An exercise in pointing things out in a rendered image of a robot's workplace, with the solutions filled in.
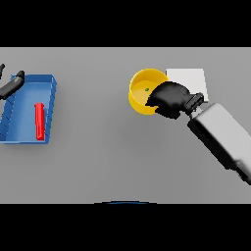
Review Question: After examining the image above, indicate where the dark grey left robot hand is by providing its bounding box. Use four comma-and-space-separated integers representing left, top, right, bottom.
0, 63, 26, 101

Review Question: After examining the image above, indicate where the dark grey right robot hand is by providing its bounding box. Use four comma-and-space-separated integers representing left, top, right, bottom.
144, 80, 205, 121

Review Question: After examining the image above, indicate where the yellow bowl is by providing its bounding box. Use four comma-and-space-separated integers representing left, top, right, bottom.
127, 68, 171, 116

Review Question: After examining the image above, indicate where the pale square measuring scale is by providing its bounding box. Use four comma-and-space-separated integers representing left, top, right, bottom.
165, 68, 209, 103

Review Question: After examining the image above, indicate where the blue tray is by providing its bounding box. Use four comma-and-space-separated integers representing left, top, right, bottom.
0, 74, 58, 145

